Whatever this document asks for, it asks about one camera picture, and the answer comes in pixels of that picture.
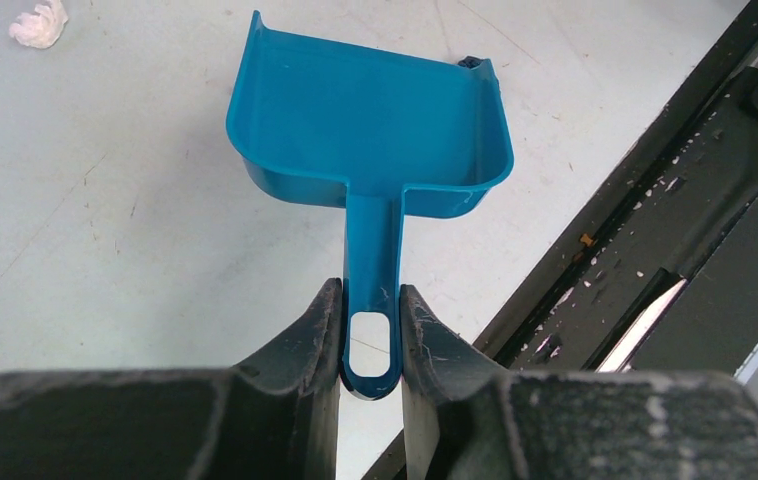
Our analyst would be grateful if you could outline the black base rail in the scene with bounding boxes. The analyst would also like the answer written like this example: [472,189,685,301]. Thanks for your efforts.
[367,1,758,479]

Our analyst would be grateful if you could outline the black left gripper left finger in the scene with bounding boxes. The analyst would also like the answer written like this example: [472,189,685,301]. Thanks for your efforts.
[0,278,343,479]

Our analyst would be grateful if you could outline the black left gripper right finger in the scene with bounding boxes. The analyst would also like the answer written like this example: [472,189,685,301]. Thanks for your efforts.
[399,285,758,479]

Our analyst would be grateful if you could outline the dark blue paper scrap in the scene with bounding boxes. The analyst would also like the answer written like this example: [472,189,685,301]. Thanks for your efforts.
[457,56,483,69]

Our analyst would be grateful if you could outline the white paper scrap centre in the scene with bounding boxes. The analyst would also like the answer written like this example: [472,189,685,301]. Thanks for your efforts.
[8,0,69,50]

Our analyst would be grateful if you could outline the blue dustpan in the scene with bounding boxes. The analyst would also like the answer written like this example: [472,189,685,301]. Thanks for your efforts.
[225,13,514,400]

